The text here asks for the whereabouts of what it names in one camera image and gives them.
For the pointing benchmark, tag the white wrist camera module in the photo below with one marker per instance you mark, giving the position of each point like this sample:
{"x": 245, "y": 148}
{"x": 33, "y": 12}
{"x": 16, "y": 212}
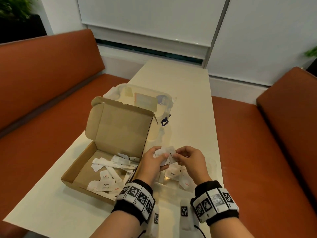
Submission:
{"x": 185, "y": 213}
{"x": 155, "y": 220}

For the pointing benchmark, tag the pile of white sachets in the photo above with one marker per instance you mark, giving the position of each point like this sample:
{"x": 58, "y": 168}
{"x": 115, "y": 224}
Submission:
{"x": 109, "y": 171}

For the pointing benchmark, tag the grey window frame post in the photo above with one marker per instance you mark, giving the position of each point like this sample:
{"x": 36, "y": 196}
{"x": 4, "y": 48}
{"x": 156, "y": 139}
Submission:
{"x": 218, "y": 29}

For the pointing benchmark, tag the white roller blind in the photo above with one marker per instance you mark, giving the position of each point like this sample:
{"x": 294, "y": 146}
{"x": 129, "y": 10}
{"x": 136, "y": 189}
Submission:
{"x": 148, "y": 17}

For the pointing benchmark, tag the black wristband with marker tiles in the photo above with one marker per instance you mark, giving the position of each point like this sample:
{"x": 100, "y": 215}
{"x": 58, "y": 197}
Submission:
{"x": 215, "y": 203}
{"x": 135, "y": 195}

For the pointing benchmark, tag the clear compartment tray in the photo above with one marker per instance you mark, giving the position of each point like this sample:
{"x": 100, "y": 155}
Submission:
{"x": 210, "y": 168}

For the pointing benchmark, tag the person's left forearm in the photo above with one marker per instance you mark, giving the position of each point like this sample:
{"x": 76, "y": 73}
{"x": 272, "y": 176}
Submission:
{"x": 116, "y": 225}

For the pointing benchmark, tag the person's right forearm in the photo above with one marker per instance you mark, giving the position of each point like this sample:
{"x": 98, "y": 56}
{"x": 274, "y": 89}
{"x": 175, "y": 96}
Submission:
{"x": 230, "y": 229}

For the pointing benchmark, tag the clear lidded plastic container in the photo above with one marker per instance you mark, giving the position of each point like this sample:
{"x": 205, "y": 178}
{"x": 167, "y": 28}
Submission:
{"x": 146, "y": 97}

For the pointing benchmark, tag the person's left hand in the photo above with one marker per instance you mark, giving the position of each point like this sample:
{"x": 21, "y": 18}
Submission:
{"x": 148, "y": 166}

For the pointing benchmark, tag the person's right hand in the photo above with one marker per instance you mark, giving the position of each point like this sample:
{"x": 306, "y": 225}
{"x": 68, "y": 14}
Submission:
{"x": 194, "y": 163}

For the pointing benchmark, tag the brown cardboard box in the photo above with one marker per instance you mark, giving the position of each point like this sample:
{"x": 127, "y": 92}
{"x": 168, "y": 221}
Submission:
{"x": 119, "y": 126}

